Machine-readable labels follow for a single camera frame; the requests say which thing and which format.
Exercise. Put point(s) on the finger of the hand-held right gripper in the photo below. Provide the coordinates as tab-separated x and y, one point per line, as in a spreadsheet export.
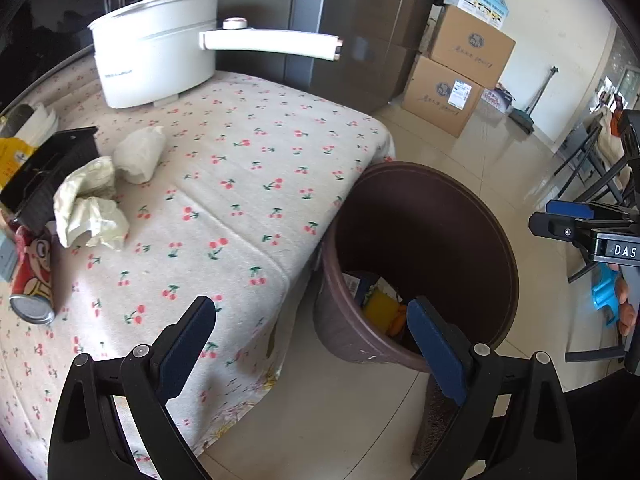
560	230
570	209

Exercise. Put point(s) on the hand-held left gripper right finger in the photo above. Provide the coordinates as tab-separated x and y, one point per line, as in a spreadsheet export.
437	355

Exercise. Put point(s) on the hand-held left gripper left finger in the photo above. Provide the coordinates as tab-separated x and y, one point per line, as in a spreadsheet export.
187	350

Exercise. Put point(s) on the yellow sponge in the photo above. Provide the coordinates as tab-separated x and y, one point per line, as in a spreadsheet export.
380	310

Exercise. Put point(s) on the brown plastic bin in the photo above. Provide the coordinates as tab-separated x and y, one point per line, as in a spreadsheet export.
425	220

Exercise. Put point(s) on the red cartoon drink can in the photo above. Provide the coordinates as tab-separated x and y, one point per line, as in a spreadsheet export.
35	270

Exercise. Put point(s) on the cream paper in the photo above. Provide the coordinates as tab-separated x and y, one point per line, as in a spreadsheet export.
85	200

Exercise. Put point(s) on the black plastic tray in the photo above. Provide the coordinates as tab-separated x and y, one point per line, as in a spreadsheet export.
55	170

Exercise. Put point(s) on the yellow snack packet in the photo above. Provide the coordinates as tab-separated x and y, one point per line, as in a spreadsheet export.
12	157

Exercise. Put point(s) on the person's right hand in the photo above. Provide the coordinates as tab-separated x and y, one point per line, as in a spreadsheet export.
629	305

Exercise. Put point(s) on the pink printed package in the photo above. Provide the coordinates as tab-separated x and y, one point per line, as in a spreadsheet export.
497	100

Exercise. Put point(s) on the white electric pot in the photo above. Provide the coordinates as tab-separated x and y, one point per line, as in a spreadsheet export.
150	60

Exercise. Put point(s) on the grey refrigerator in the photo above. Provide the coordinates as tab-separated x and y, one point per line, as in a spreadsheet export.
325	0

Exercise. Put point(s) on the black microwave oven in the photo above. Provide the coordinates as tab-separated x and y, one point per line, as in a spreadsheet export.
50	10

